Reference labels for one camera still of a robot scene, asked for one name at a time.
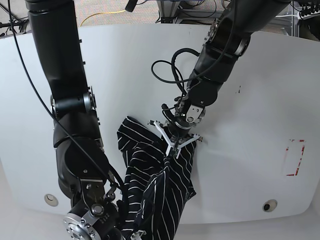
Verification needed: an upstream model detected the right table cable grommet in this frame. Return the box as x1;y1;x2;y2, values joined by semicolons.
262;199;278;213

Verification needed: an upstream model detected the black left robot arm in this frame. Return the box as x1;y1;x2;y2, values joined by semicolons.
152;0;290;158

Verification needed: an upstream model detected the left table cable grommet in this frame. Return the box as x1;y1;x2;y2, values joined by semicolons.
44;193;59;207

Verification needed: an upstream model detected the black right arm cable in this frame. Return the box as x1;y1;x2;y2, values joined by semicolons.
6;0;131;240

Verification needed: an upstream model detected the yellow floor cable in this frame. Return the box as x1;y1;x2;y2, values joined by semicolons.
79;9;126;27

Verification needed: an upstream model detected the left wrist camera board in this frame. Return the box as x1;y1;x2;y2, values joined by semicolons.
169;147;180;158

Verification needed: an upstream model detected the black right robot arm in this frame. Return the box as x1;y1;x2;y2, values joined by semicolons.
25;0;144;240

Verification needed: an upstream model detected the aluminium frame stand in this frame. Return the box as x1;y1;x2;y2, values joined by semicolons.
156;0;181;24

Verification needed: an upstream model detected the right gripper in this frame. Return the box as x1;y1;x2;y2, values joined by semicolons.
63;200;147;240

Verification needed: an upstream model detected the table cable grommet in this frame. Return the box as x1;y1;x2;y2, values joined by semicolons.
44;193;59;207
262;199;278;213

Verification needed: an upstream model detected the white power strip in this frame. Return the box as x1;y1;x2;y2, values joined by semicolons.
297;5;320;20

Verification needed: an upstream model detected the black white striped T-shirt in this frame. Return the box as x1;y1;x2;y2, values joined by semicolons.
117;116;197;240

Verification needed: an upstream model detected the red tape rectangle marking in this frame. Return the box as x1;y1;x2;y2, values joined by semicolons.
282;139;306;177

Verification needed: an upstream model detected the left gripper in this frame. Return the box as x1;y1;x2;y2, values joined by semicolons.
148;102;206;155

